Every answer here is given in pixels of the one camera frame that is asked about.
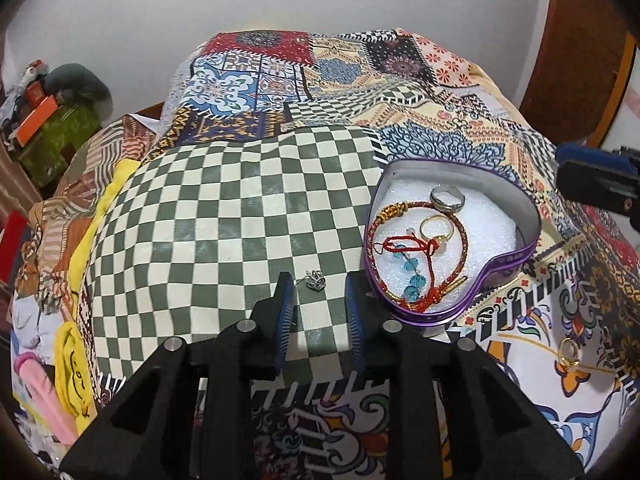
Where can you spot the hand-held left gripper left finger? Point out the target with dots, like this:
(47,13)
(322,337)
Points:
(286,320)

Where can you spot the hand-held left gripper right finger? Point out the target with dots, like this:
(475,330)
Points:
(356,325)

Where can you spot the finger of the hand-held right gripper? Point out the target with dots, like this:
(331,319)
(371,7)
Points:
(590,152)
(595,182)

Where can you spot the purple heart-shaped tin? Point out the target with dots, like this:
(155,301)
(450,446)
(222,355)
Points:
(500,230)

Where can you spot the patchwork printed blanket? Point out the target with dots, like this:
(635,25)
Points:
(240,200)

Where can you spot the yellow smiley cloth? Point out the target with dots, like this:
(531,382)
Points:
(75,375)

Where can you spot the striped patterned bedsheet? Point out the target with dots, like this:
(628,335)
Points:
(75,200)

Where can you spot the pink plush item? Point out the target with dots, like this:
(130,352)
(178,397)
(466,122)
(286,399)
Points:
(42,395)

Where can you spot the red box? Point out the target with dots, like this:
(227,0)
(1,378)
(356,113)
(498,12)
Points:
(11,245)

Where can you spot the green box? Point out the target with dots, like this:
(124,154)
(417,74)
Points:
(57,142)

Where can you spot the dark green pillow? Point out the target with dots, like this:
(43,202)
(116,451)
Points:
(80,82)

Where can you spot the orange box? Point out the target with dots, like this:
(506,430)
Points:
(36,117)

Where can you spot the pile of household clutter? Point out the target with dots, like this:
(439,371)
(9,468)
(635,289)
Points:
(22,90)

